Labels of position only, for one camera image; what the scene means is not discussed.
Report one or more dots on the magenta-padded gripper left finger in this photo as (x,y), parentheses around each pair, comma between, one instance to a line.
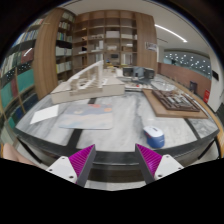
(63,166)

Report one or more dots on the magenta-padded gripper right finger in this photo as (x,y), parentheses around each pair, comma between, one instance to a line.
(166,165)

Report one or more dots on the white and blue computer mouse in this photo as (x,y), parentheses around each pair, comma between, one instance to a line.
(154,136)

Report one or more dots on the pastel printed mouse pad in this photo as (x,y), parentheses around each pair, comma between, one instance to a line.
(88,116)

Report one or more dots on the person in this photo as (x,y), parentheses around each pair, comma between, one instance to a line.
(11,154)

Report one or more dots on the white paper sheet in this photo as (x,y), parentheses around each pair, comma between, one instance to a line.
(44,114)

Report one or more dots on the brown wooden architectural model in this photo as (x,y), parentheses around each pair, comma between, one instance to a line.
(173,103)

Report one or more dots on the red standing sign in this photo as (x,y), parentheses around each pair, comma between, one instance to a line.
(206,96)

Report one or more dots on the white architectural model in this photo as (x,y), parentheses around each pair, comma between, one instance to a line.
(86,88)

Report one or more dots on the grey building model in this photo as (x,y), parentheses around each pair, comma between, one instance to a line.
(138,72)

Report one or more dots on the dark bookshelf with colourful books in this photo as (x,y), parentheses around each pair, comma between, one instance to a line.
(16,73)

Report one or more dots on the small ceiling spotlights group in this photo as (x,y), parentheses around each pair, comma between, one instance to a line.
(186,61)

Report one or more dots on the wooden shelf unit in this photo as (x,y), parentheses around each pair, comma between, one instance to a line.
(45,53)

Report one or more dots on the long ceiling light strip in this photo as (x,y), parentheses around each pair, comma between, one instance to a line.
(170,32)

